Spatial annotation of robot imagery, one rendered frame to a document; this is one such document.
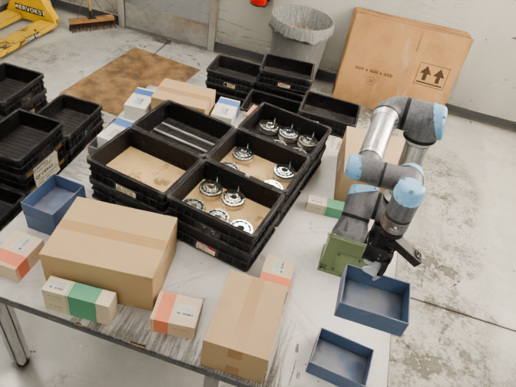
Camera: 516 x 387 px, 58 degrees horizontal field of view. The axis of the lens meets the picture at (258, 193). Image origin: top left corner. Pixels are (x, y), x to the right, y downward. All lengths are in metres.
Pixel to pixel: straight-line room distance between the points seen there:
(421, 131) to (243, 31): 3.46
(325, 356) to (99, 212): 0.99
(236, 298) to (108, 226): 0.54
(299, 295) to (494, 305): 1.66
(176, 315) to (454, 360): 1.71
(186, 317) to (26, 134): 1.69
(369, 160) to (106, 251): 0.95
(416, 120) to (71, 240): 1.27
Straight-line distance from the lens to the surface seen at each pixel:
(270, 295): 1.68
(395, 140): 2.53
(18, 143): 2.94
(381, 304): 1.50
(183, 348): 1.72
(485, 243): 3.65
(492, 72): 4.87
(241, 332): 1.58
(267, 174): 2.17
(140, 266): 1.67
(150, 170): 2.14
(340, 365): 1.78
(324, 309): 1.89
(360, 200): 1.89
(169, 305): 1.72
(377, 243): 1.38
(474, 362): 2.96
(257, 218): 1.95
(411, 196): 1.25
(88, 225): 1.81
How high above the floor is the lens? 2.21
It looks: 42 degrees down
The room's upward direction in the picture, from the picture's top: 11 degrees clockwise
